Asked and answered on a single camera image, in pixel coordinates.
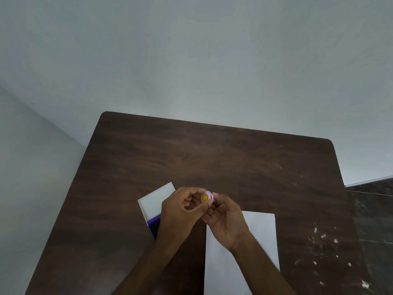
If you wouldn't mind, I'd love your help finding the person's left forearm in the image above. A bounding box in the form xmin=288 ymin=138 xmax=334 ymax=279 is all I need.
xmin=112 ymin=233 xmax=182 ymax=295

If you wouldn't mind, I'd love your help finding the person's right hand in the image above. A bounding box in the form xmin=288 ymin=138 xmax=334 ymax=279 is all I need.
xmin=202 ymin=192 xmax=251 ymax=253

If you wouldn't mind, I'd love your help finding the white ink pad box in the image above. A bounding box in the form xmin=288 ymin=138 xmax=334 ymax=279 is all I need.
xmin=138 ymin=182 xmax=176 ymax=240

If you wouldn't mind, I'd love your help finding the person's left hand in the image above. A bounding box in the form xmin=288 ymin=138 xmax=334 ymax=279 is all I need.
xmin=158 ymin=187 xmax=213 ymax=245

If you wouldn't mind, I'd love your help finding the person's right forearm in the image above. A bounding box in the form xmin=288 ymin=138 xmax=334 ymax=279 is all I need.
xmin=230 ymin=231 xmax=298 ymax=295

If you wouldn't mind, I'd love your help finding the dark wooden table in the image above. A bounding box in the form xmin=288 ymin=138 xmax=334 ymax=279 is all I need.
xmin=25 ymin=111 xmax=373 ymax=295

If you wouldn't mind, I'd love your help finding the white paper sheet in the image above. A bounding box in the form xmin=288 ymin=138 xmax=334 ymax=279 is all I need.
xmin=204 ymin=211 xmax=280 ymax=295

